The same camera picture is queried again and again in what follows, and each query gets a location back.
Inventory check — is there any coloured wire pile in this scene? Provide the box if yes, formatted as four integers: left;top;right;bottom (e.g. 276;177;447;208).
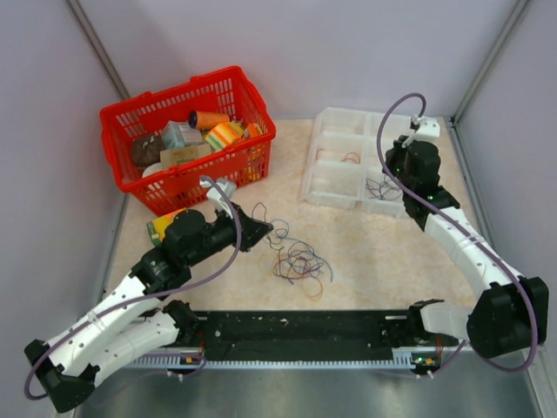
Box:
252;202;334;300

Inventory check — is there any orange wire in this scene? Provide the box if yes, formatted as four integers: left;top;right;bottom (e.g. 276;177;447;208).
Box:
316;148;362;165

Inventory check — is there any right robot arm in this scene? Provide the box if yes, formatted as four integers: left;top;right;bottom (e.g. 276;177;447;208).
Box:
386;136;549;359

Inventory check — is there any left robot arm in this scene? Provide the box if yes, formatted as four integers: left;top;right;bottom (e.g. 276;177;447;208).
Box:
24;202;273;414

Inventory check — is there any orange yellow box on table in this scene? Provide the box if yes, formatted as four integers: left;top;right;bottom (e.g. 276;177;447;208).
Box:
146;208;185;246

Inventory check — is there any striped yellow green box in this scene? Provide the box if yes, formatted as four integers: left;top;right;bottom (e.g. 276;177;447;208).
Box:
205;122;245;152

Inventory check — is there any beige carton box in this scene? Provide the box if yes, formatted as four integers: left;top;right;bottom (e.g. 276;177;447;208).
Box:
160;144;212;170

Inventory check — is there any clear compartment tray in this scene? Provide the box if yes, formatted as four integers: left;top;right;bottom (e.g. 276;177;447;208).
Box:
300;107;408;219

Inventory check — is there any teal grey box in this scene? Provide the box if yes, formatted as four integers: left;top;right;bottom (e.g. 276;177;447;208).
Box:
162;121;204;149

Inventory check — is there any red plastic basket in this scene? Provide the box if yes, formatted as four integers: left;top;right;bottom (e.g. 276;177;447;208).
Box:
99;66;277;216

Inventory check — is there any brown round item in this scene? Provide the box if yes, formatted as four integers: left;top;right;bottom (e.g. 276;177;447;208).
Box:
131;134;165;168

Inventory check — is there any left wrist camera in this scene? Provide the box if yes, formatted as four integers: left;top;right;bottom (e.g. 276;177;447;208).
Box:
199;176;237;219

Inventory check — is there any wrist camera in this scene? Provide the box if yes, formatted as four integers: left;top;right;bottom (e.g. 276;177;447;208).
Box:
199;176;237;219
402;116;440;148

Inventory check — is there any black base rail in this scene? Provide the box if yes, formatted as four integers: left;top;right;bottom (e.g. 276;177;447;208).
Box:
147;309;458;362

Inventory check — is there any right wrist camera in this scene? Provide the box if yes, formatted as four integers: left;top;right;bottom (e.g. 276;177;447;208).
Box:
402;116;440;148

